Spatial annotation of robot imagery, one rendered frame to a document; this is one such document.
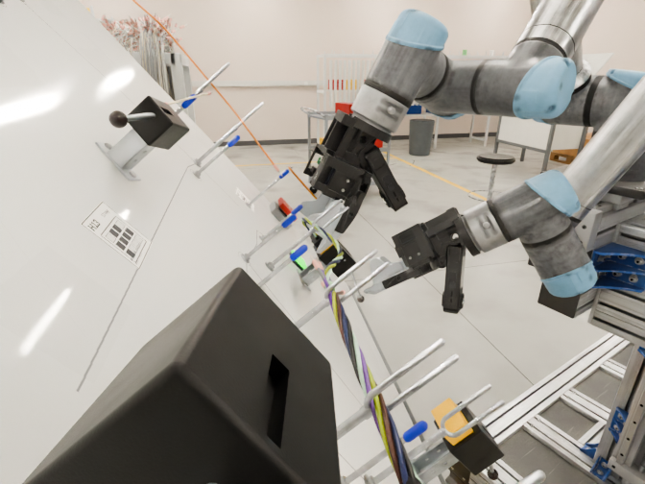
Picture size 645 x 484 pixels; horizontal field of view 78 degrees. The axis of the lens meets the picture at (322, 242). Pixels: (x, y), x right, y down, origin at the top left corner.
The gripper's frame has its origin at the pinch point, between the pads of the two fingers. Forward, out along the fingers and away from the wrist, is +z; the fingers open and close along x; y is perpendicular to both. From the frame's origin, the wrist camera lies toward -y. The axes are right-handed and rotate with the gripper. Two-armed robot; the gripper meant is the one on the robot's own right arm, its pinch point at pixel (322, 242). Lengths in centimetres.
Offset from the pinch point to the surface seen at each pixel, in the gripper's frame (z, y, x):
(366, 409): -7.5, 13.3, 42.6
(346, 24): -150, -210, -822
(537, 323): 39, -198, -96
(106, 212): -5.7, 29.5, 25.2
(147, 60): -6, 39, -73
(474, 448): 5.2, -13.6, 32.7
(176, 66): -8, 31, -74
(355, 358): -7.8, 12.7, 38.8
